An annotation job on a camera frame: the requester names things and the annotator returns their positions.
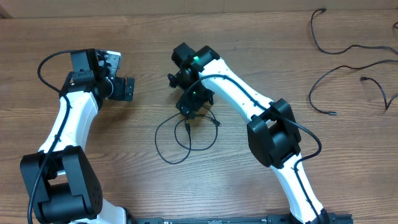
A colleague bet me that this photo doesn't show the black USB cable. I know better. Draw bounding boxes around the black USB cable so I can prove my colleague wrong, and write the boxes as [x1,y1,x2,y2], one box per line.
[308,7,398,116]

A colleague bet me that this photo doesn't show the thin black cable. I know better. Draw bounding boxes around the thin black cable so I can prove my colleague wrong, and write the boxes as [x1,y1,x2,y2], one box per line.
[154,107,223,166]
[359,76,398,111]

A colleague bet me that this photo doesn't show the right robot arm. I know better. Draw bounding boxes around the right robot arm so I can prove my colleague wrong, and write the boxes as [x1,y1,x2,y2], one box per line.
[168,43,330,223]

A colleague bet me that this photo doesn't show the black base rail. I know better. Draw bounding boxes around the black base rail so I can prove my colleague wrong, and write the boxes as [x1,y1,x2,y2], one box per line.
[133,214,354,224]

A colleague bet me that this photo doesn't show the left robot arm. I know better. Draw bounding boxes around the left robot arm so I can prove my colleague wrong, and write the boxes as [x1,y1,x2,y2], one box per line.
[20,49,135,223]

